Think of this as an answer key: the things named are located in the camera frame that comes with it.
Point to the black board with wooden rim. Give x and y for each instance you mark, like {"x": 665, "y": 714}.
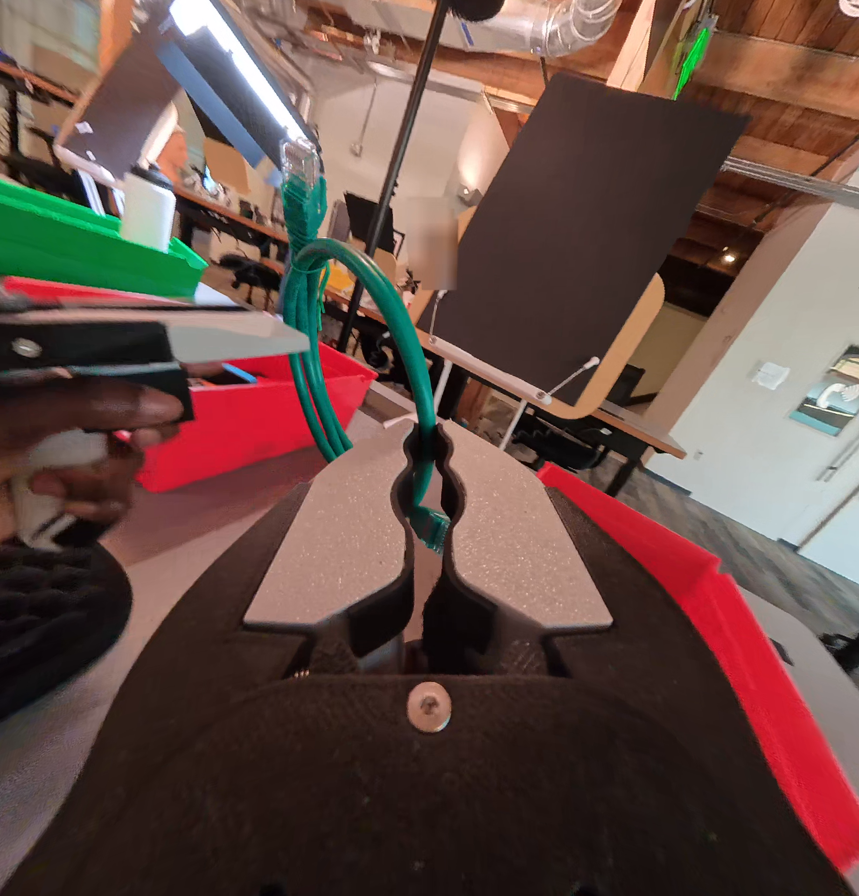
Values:
{"x": 576, "y": 245}

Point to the black office chair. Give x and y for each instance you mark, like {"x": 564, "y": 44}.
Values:
{"x": 562, "y": 448}

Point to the black pole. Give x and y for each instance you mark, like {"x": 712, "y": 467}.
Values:
{"x": 404, "y": 140}

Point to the red plastic bin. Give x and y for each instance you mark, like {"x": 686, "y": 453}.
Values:
{"x": 261, "y": 420}
{"x": 751, "y": 665}

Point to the framed wall picture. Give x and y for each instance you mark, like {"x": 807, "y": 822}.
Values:
{"x": 835, "y": 392}

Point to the person's left hand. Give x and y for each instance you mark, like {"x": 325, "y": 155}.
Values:
{"x": 72, "y": 409}

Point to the small blue object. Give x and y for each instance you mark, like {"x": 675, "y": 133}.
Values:
{"x": 242, "y": 373}

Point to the white cup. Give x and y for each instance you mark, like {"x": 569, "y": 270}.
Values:
{"x": 148, "y": 217}

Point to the green exit sign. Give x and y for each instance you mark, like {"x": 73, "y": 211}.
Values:
{"x": 695, "y": 52}

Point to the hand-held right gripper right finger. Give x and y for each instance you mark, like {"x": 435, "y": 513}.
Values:
{"x": 527, "y": 553}

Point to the studio light panel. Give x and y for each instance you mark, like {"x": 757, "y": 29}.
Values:
{"x": 233, "y": 77}

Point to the green plastic bin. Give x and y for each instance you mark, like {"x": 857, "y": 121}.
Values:
{"x": 86, "y": 259}

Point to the silver air duct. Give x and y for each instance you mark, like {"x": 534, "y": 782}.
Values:
{"x": 541, "y": 31}

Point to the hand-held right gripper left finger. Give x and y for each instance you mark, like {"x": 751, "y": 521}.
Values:
{"x": 331, "y": 553}

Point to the black monitor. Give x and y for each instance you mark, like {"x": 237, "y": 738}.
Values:
{"x": 366, "y": 217}

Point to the white wall notice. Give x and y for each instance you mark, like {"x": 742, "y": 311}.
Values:
{"x": 770, "y": 375}

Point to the wooden desk with black legs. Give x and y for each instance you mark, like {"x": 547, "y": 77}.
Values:
{"x": 653, "y": 434}

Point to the black honeycomb cushion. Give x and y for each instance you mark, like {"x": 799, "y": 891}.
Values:
{"x": 44, "y": 630}

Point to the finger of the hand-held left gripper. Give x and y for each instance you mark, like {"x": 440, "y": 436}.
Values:
{"x": 226, "y": 339}

